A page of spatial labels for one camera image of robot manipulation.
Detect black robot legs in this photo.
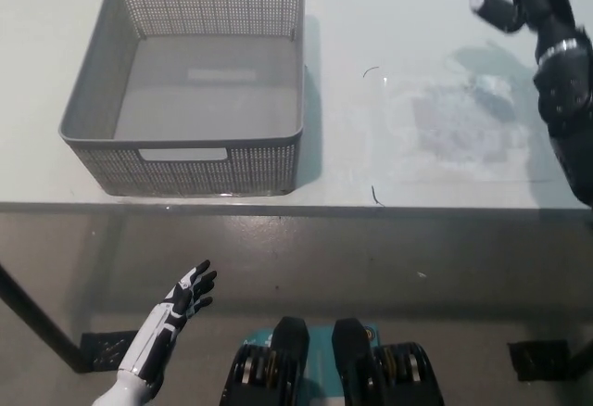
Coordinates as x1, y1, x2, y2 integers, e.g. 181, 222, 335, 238
220, 315, 447, 406

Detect clear tape patch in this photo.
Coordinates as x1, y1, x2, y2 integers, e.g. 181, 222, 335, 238
410, 95, 516, 167

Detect black webcam with cable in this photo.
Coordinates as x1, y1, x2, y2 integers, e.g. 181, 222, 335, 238
438, 0, 527, 34

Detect black metal table leg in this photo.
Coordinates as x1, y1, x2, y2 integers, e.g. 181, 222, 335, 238
0, 261, 96, 374

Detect grey perforated plastic basket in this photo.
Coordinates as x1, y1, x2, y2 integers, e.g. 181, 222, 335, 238
57, 0, 306, 197

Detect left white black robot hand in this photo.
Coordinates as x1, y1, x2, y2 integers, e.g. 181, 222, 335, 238
117, 259, 219, 387

